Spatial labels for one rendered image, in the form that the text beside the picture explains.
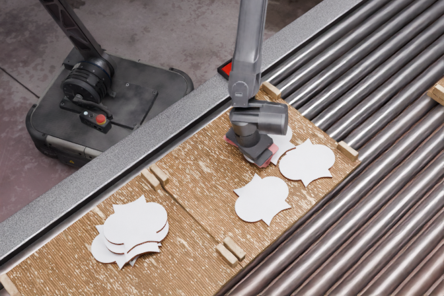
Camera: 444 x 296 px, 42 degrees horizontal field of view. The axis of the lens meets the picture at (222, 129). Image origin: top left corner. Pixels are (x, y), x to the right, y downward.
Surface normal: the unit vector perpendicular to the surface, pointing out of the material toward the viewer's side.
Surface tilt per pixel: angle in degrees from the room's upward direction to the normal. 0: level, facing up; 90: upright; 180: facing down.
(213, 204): 0
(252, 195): 0
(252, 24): 50
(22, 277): 0
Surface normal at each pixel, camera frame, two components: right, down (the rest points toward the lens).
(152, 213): -0.01, -0.58
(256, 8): -0.22, 0.22
